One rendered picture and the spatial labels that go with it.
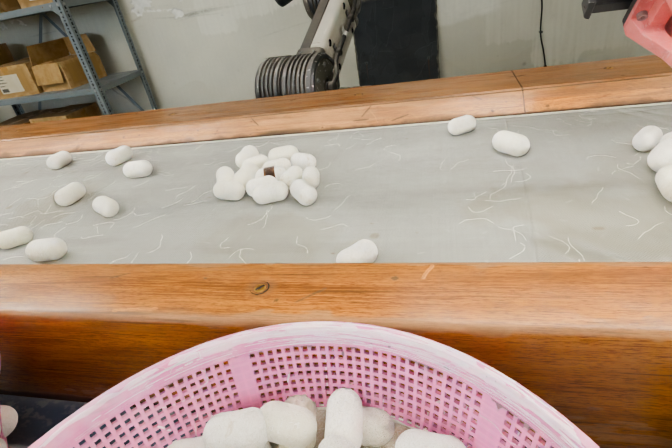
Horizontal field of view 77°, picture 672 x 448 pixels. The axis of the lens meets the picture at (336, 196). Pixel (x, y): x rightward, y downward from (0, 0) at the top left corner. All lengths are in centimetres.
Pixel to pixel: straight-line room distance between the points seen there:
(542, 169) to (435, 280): 20
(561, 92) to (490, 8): 189
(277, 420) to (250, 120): 45
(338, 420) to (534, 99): 44
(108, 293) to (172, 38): 260
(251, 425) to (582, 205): 28
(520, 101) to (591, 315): 36
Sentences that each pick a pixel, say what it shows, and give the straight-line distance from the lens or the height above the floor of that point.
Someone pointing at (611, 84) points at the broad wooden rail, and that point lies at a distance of 59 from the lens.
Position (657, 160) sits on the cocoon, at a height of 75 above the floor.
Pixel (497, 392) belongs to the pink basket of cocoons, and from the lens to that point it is 20.
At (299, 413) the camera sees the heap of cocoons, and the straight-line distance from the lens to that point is 23.
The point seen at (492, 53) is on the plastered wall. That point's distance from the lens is 248.
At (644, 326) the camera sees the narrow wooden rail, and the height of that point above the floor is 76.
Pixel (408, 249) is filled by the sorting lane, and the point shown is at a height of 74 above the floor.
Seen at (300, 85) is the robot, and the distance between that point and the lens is 78.
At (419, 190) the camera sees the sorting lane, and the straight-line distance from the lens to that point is 39.
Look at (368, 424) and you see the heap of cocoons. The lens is 23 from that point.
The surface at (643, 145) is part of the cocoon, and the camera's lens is 46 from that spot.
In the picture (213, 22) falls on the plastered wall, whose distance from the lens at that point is 272.
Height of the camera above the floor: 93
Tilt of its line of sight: 28 degrees down
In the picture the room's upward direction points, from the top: 11 degrees counter-clockwise
